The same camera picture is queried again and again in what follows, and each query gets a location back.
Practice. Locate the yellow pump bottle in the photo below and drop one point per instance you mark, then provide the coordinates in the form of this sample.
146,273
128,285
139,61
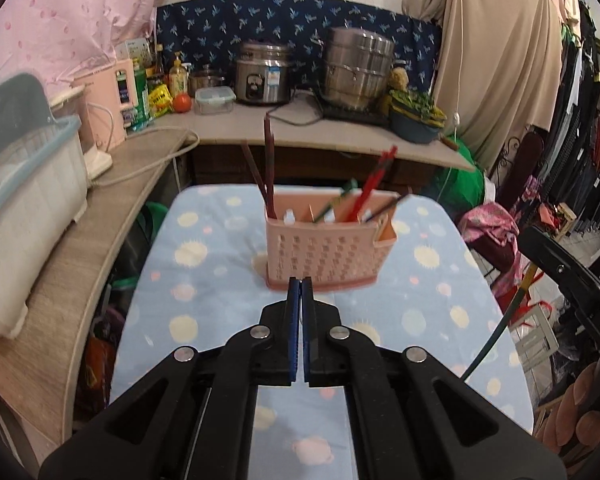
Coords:
178,77

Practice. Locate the black induction cooker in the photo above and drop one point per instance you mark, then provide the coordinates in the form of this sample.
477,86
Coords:
355,116

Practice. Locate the beige top kitchen counter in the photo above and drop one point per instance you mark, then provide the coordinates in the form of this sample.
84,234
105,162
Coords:
280,132

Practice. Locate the steel rice cooker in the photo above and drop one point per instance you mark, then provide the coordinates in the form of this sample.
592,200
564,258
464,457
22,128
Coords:
262,77

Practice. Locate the maroon chopstick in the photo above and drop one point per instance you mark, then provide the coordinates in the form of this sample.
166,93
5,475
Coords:
254,175
269,160

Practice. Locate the pink floral sheet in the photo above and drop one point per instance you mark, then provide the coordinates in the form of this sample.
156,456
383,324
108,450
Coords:
54,20

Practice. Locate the person's right hand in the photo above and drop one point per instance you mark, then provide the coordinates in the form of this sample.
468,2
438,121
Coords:
575,400

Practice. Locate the clear plastic food container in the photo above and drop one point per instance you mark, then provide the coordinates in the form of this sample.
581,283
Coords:
214,101

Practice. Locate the dark blue chopstick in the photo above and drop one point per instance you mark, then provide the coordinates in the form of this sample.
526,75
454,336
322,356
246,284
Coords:
390,204

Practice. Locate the dark maroon board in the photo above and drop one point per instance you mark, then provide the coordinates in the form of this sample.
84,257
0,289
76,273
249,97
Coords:
525,165

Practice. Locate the pink water dispenser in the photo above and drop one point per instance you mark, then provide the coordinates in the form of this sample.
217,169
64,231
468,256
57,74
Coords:
99,105

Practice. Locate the pink floral bag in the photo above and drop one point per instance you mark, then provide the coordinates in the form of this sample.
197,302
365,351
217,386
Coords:
487,225

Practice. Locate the red tomato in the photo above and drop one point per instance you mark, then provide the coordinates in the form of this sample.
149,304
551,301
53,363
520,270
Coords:
182,102

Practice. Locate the dark blue leaf-print cloth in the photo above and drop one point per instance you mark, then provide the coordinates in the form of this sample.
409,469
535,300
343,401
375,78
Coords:
280,15

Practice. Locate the yellow brown lump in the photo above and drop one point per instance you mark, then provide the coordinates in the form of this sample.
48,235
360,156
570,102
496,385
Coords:
400,79

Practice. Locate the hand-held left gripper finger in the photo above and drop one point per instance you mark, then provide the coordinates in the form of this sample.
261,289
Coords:
307,340
294,340

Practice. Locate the green chopstick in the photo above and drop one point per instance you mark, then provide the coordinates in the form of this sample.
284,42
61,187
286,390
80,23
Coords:
340,195
505,316

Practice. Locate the pink plastic utensil holder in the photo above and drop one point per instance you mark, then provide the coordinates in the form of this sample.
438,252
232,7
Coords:
320,255

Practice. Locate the white plastic stool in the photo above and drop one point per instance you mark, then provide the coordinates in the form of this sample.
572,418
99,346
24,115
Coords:
535,340

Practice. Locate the steel steamer pot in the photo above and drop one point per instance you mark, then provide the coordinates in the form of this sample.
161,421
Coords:
357,67

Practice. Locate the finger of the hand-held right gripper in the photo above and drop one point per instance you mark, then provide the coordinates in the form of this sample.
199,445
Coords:
550,260

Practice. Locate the green leafy vegetables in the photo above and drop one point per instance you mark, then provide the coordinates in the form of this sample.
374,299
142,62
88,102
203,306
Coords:
415,105

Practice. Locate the small steel pot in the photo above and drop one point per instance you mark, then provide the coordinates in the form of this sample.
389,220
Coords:
207,80

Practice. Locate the dish box with blue lid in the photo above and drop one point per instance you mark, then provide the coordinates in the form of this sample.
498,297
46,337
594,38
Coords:
29,240

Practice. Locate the green bag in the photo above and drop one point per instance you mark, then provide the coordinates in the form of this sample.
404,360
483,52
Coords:
462,180

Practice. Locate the green sack under table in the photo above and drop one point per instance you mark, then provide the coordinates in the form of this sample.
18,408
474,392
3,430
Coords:
152,220

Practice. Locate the white green carton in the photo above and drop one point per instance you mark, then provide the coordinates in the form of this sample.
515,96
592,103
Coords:
134,49

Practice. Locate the row of hanging clothes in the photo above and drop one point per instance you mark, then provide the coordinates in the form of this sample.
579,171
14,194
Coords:
590,110

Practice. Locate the yellow snack packet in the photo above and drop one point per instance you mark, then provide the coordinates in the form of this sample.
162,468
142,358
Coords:
159,99

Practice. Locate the dark glass bottle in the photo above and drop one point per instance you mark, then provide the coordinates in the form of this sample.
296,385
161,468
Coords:
158,62

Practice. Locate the red chopstick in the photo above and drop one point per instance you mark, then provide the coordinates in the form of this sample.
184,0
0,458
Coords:
369,187
387,161

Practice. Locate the green canister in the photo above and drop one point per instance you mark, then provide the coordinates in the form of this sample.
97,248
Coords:
140,95

